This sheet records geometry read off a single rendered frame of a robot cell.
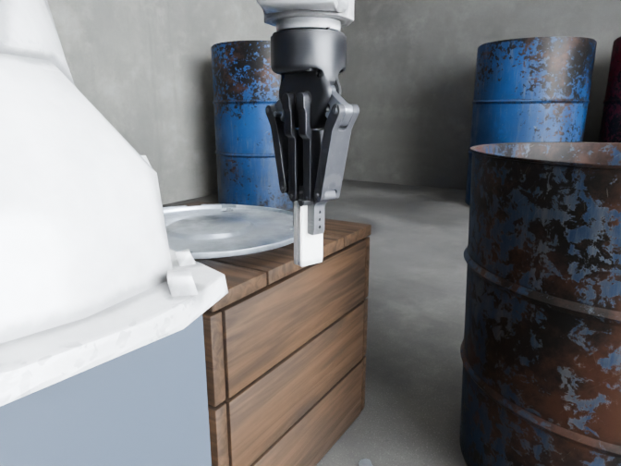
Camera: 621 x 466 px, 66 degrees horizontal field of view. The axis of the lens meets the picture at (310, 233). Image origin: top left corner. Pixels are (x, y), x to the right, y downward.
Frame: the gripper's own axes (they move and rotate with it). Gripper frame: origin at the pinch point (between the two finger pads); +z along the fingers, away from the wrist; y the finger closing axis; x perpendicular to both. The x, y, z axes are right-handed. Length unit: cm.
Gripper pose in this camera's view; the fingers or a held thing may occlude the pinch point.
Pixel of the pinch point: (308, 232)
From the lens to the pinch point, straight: 51.9
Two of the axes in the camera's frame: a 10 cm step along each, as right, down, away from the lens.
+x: -8.0, 1.5, -5.8
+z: 0.0, 9.7, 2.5
